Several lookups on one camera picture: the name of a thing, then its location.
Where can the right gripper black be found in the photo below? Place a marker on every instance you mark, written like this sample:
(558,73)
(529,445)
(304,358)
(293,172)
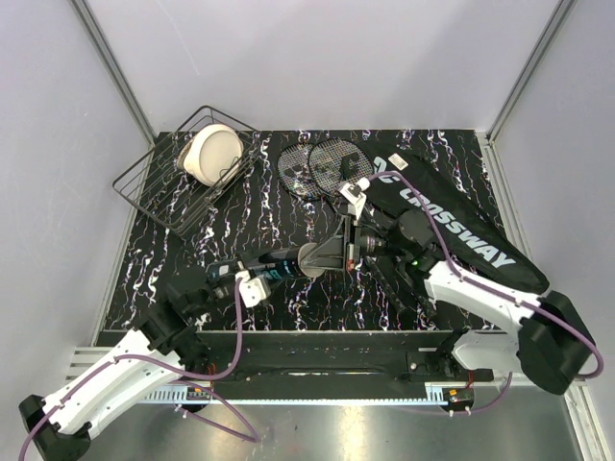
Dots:
(330,255)

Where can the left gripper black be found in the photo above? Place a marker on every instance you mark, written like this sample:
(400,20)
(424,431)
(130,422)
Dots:
(234,268)

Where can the clear plastic tube lid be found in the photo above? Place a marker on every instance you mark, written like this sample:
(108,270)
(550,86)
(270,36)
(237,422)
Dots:
(307,268)

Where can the black BOKA shuttlecock tube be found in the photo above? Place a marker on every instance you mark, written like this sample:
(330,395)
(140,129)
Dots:
(274,265)

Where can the black racket bag Crossway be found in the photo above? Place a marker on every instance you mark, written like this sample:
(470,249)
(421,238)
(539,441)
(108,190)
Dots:
(468,232)

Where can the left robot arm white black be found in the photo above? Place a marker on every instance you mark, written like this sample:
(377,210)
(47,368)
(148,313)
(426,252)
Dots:
(63,424)

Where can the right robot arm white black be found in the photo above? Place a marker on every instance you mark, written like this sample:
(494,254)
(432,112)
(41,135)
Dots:
(541,337)

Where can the right badminton racket black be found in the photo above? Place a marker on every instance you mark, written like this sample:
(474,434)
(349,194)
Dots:
(398,255)

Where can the badminton racket black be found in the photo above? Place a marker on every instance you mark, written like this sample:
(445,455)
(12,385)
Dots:
(398,255)
(291,168)

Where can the left badminton racket black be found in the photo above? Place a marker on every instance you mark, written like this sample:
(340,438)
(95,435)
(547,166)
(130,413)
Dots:
(291,168)

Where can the white round container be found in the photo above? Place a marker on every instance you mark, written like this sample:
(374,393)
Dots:
(212,157)

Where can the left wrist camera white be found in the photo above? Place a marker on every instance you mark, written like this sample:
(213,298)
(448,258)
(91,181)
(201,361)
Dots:
(252,290)

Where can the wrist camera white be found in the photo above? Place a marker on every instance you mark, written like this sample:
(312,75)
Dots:
(355,195)
(252,290)

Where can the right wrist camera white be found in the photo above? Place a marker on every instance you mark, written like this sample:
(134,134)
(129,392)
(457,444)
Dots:
(355,195)

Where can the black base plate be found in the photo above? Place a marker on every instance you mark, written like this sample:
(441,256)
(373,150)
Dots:
(418,356)

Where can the black wire basket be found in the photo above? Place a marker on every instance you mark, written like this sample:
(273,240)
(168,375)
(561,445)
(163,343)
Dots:
(159,186)

